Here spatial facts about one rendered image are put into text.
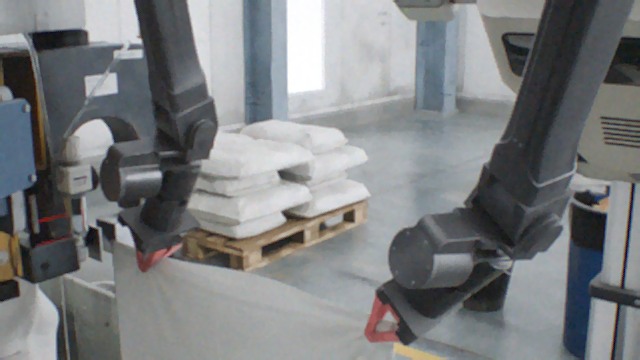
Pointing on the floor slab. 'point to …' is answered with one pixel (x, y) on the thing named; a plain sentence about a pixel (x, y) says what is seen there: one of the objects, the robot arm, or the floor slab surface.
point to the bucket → (490, 294)
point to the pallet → (196, 248)
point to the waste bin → (583, 262)
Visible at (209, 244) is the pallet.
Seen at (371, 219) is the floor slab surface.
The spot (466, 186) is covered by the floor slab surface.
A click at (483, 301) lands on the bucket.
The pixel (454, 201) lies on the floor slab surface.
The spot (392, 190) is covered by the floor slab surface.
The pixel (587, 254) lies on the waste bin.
